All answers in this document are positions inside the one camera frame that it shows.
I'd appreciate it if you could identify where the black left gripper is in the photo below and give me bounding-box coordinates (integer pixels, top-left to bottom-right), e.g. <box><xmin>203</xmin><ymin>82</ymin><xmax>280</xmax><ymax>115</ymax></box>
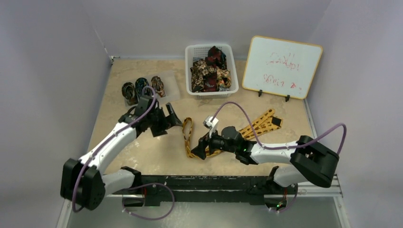
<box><xmin>147</xmin><ymin>103</ymin><xmax>182</xmax><ymax>137</ymax></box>

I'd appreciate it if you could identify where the yellow insect-print tie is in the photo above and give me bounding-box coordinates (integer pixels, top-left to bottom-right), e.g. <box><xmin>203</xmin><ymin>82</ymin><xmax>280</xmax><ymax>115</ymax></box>
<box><xmin>182</xmin><ymin>109</ymin><xmax>283</xmax><ymax>158</ymax></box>

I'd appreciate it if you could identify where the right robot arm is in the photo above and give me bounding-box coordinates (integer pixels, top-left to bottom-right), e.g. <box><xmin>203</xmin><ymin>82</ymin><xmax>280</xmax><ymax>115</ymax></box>
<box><xmin>191</xmin><ymin>126</ymin><xmax>339</xmax><ymax>193</ymax></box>

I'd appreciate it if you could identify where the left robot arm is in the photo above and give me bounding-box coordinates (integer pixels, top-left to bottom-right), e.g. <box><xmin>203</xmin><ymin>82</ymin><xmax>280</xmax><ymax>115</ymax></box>
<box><xmin>60</xmin><ymin>96</ymin><xmax>182</xmax><ymax>212</ymax></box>

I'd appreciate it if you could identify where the clear plastic organizer tray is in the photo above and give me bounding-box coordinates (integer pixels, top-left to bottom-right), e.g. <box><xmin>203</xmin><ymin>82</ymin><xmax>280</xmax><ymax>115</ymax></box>
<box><xmin>122</xmin><ymin>70</ymin><xmax>180</xmax><ymax>108</ymax></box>

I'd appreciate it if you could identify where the rolled pink brown tie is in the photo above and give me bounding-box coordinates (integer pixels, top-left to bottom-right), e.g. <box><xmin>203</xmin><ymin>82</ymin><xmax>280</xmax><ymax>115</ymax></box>
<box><xmin>151</xmin><ymin>76</ymin><xmax>166</xmax><ymax>97</ymax></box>

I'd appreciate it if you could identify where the rolled blue green tie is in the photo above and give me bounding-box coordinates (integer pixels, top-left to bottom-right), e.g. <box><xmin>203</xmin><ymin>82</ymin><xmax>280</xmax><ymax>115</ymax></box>
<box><xmin>134</xmin><ymin>77</ymin><xmax>152</xmax><ymax>98</ymax></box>

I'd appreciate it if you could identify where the rolled dark striped tie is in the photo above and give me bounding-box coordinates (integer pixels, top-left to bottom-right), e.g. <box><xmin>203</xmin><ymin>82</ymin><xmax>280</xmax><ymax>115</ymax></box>
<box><xmin>121</xmin><ymin>82</ymin><xmax>138</xmax><ymax>106</ymax></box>

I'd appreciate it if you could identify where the brown floral tie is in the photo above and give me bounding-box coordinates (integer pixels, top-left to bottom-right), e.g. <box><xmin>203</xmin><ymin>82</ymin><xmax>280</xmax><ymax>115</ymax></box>
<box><xmin>190</xmin><ymin>59</ymin><xmax>232</xmax><ymax>93</ymax></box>

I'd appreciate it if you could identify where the white plastic basket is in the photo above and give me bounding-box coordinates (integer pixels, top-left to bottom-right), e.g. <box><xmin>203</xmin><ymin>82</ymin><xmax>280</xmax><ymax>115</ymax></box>
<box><xmin>185</xmin><ymin>44</ymin><xmax>239</xmax><ymax>99</ymax></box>

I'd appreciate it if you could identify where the dark red tie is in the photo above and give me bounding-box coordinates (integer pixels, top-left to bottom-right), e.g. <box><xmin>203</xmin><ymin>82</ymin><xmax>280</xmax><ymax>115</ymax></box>
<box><xmin>204</xmin><ymin>46</ymin><xmax>231</xmax><ymax>92</ymax></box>

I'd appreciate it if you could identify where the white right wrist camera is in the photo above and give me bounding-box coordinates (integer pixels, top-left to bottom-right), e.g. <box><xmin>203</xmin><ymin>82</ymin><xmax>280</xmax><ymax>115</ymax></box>
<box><xmin>203</xmin><ymin>115</ymin><xmax>219</xmax><ymax>138</ymax></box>

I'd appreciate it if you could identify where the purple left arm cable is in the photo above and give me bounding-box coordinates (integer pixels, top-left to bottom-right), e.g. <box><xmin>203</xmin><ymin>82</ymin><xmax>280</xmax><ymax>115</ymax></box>
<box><xmin>71</xmin><ymin>85</ymin><xmax>157</xmax><ymax>213</ymax></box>

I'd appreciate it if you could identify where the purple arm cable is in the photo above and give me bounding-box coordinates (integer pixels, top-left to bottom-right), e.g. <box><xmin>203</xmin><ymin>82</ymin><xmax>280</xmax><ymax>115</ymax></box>
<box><xmin>211</xmin><ymin>101</ymin><xmax>347</xmax><ymax>156</ymax></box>
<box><xmin>71</xmin><ymin>85</ymin><xmax>157</xmax><ymax>213</ymax></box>

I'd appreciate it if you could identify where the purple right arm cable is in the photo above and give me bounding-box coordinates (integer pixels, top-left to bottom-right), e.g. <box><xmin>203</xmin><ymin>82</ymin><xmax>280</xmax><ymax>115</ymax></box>
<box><xmin>211</xmin><ymin>101</ymin><xmax>347</xmax><ymax>156</ymax></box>

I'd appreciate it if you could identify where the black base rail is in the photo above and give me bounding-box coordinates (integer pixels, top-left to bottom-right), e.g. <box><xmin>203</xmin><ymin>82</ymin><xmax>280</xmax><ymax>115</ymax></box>
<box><xmin>116</xmin><ymin>175</ymin><xmax>297</xmax><ymax>207</ymax></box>

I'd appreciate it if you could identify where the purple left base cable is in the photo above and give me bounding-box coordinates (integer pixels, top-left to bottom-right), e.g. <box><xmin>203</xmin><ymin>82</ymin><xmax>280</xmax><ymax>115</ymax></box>
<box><xmin>122</xmin><ymin>182</ymin><xmax>176</xmax><ymax>220</ymax></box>

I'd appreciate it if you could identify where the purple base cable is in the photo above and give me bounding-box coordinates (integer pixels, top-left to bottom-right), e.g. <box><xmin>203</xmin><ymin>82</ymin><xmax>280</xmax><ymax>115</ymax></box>
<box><xmin>268</xmin><ymin>185</ymin><xmax>300</xmax><ymax>214</ymax></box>
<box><xmin>122</xmin><ymin>182</ymin><xmax>176</xmax><ymax>220</ymax></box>

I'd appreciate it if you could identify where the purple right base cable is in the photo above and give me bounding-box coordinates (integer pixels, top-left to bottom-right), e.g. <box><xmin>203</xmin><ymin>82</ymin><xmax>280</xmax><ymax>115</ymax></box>
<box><xmin>268</xmin><ymin>185</ymin><xmax>300</xmax><ymax>214</ymax></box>

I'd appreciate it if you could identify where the aluminium frame rail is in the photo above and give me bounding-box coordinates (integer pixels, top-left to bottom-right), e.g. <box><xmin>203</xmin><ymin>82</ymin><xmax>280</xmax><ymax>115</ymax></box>
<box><xmin>297</xmin><ymin>174</ymin><xmax>343</xmax><ymax>197</ymax></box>

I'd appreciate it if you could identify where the whiteboard with yellow frame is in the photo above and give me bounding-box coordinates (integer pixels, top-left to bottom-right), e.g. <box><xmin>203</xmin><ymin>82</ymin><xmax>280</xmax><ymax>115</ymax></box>
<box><xmin>242</xmin><ymin>36</ymin><xmax>323</xmax><ymax>100</ymax></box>

